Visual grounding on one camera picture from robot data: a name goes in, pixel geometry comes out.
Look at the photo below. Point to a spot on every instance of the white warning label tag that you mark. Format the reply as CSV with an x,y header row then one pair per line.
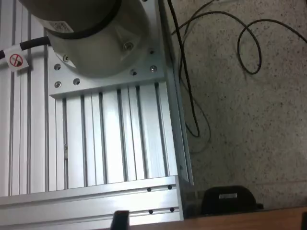
x,y
16,60

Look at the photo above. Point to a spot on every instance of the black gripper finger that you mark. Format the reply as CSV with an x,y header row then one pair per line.
x,y
120,221

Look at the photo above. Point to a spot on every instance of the aluminium base plate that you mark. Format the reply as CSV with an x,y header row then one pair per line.
x,y
72,89

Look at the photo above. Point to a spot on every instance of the aluminium profile mounting table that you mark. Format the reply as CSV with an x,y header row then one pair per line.
x,y
108,134

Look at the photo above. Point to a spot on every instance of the black box device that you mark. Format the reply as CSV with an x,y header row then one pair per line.
x,y
227,198

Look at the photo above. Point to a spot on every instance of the silver blue-jointed robot arm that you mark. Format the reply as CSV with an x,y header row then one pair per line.
x,y
96,36

